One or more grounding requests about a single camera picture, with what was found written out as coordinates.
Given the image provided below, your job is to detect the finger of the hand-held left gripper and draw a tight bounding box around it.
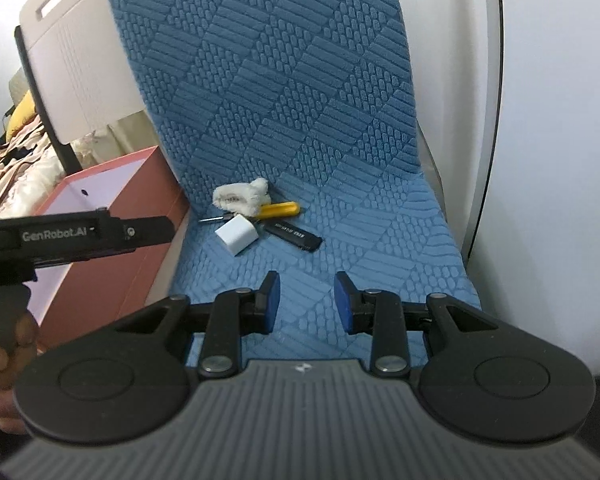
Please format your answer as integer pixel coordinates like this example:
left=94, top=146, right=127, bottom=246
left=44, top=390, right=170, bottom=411
left=112, top=215, right=176, bottom=253

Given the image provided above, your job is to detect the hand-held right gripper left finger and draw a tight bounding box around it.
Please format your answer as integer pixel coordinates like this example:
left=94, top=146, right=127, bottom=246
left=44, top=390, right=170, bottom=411
left=114, top=271, right=282, bottom=379

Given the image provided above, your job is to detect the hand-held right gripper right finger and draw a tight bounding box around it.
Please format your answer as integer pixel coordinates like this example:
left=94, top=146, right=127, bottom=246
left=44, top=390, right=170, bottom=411
left=334, top=271, right=501, bottom=379

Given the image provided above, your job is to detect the pink cardboard box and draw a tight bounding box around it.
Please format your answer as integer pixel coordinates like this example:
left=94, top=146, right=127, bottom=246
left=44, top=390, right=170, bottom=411
left=32, top=146, right=191, bottom=351

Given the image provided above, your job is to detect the black lighter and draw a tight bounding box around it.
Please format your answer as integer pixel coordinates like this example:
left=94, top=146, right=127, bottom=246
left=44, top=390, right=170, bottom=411
left=261, top=220, right=324, bottom=252

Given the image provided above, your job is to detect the white charger block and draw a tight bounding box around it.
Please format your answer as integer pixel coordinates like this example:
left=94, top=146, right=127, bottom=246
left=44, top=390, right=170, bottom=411
left=215, top=214, right=259, bottom=257

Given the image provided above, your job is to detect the yellow screwdriver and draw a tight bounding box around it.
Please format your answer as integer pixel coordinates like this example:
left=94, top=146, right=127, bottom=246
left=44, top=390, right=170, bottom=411
left=198, top=201, right=301, bottom=224

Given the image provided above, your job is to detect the white fluffy hair clip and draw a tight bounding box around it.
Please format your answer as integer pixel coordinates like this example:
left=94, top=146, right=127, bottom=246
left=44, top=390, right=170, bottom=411
left=212, top=177, right=271, bottom=217

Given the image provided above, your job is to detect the person's left hand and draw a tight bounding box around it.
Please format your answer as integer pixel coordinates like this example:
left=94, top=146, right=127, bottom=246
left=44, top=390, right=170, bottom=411
left=0, top=312, right=41, bottom=436

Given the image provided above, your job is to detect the cream lace bed sheet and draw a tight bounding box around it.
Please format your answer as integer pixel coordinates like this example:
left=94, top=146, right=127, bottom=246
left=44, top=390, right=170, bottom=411
left=67, top=110, right=156, bottom=171

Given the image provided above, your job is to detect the yellow pillow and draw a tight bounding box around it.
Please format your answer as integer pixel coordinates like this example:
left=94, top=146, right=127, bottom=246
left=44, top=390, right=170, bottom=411
left=5, top=90, right=38, bottom=138

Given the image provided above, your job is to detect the beige quilted headboard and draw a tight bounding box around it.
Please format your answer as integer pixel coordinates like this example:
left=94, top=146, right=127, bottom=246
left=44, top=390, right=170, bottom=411
left=7, top=67, right=33, bottom=111

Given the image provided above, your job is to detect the beige plastic chair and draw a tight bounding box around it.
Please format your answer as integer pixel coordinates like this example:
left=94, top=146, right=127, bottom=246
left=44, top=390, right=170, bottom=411
left=14, top=0, right=147, bottom=172

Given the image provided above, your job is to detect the blue textured chair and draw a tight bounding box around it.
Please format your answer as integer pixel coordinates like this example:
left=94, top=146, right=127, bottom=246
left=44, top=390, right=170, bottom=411
left=97, top=0, right=483, bottom=361

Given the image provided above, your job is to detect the grey metal chair frame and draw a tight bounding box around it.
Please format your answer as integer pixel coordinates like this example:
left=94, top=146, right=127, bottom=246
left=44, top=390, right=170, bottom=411
left=460, top=0, right=506, bottom=267

